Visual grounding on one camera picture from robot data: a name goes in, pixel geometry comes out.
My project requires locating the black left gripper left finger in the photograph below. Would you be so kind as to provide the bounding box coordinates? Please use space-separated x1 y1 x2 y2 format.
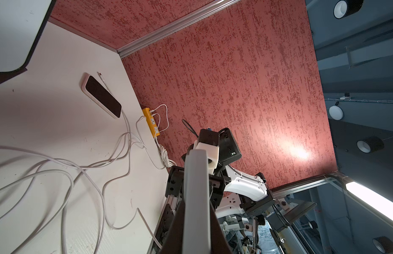
159 201 185 254

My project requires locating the white usb-c charging cable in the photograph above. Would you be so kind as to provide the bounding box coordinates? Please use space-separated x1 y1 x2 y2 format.
0 144 107 254

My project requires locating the white yellow-strip power cord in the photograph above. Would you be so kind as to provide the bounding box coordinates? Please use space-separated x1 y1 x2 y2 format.
150 104 178 169

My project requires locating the aluminium corner post right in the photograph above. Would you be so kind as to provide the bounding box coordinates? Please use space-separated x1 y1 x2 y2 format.
117 0 239 59

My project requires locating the phone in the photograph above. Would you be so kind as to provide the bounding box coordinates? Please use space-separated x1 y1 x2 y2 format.
81 73 122 119
182 149 211 254

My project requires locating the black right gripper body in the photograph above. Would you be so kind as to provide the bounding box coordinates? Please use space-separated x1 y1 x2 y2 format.
165 128 242 208

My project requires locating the aluminium front rail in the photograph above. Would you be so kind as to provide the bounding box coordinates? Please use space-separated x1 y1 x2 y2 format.
149 172 345 254

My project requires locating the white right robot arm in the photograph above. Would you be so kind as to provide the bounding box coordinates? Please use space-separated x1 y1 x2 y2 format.
165 128 317 232

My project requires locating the white whiteboard black frame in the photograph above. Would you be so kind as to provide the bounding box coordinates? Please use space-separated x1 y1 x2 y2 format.
0 0 56 73

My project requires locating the white lightning charging cable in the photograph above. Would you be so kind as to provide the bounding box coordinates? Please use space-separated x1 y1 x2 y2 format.
78 71 167 170

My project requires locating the yellow power strip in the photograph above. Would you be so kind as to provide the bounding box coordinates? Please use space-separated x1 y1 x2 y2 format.
142 108 159 138

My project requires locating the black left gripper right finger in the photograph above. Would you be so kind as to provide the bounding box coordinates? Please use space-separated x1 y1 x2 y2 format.
210 204 232 254

